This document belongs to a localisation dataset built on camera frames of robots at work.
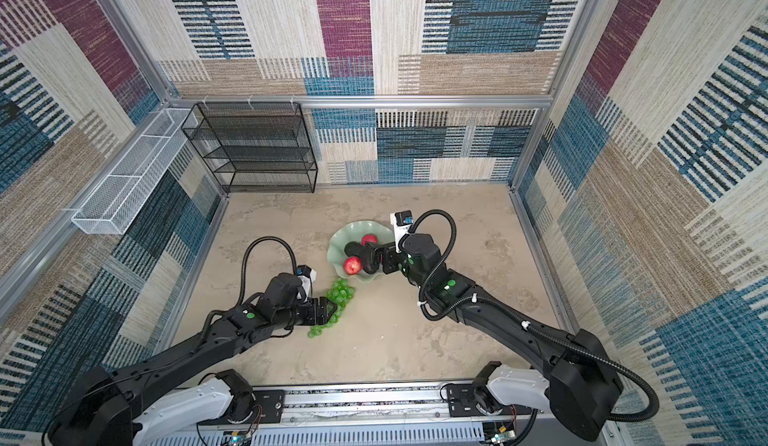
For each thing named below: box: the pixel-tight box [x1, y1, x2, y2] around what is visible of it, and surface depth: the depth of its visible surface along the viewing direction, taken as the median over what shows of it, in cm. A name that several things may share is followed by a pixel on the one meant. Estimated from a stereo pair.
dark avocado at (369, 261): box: [360, 245, 379, 274], surface depth 93 cm
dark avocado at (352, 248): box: [344, 241, 361, 257], surface depth 100 cm
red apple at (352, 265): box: [343, 256, 363, 275], surface depth 93 cm
